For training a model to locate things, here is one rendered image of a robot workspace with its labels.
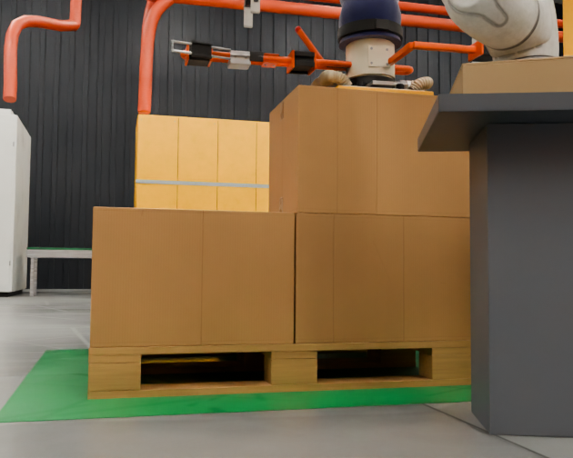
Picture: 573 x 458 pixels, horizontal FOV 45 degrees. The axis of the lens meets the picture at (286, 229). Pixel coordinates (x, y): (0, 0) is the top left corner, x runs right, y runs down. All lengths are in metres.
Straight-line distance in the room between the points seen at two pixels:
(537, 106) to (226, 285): 1.01
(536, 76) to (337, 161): 0.77
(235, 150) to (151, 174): 1.21
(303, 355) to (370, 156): 0.66
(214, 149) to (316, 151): 7.55
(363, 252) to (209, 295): 0.50
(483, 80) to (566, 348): 0.63
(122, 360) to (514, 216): 1.13
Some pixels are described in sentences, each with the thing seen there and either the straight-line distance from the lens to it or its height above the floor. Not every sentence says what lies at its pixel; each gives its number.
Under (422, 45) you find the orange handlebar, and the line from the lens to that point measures 2.27.
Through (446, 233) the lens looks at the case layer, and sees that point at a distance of 2.28.
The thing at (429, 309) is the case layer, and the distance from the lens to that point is 2.26.
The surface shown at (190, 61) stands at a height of 1.05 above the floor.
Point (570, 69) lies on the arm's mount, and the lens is 1.64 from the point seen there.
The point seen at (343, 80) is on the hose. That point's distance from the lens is 2.31.
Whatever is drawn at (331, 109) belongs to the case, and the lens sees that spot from 2.19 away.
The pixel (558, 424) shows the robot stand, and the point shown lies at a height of 0.03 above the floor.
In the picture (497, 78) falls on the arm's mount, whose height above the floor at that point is 0.79.
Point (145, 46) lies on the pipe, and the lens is 10.20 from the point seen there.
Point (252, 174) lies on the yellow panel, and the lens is 9.71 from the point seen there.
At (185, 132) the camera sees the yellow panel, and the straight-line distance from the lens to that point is 9.66.
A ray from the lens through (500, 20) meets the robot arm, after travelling 1.64.
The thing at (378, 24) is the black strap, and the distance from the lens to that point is 2.41.
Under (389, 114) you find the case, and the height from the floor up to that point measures 0.87.
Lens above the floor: 0.37
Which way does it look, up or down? 3 degrees up
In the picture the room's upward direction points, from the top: straight up
